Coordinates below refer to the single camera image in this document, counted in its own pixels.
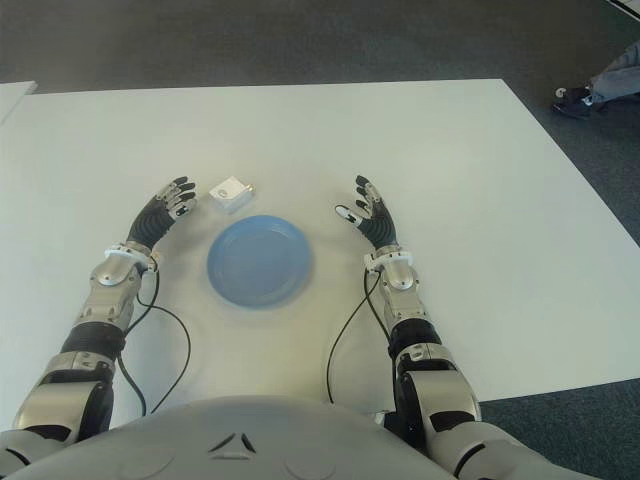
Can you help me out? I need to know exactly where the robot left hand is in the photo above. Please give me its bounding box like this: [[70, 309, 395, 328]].
[[127, 175, 198, 249]]

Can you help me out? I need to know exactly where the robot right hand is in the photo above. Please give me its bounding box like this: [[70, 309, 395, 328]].
[[333, 174, 402, 250]]

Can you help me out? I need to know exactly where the white cube charger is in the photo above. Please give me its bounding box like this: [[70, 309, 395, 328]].
[[208, 175, 257, 217]]

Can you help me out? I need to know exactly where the blue plastic plate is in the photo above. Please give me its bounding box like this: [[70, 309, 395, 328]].
[[206, 213, 316, 308]]

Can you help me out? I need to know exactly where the white side table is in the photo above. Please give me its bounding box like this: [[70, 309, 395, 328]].
[[0, 81, 39, 127]]

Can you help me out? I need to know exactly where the black sneaker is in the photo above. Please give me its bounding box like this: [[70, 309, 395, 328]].
[[551, 85, 597, 119]]

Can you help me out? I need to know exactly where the grey robot torso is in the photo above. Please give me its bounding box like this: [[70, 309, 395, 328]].
[[7, 393, 454, 480]]

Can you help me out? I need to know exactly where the person leg in jeans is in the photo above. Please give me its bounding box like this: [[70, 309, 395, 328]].
[[588, 41, 640, 106]]

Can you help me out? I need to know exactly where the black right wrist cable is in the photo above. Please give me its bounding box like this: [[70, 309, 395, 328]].
[[325, 269, 397, 404]]

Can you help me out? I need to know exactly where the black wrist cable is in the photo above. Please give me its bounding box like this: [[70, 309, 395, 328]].
[[325, 269, 397, 404], [115, 264, 193, 416]]

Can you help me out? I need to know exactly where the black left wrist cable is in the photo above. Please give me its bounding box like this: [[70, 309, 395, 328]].
[[115, 264, 193, 416]]

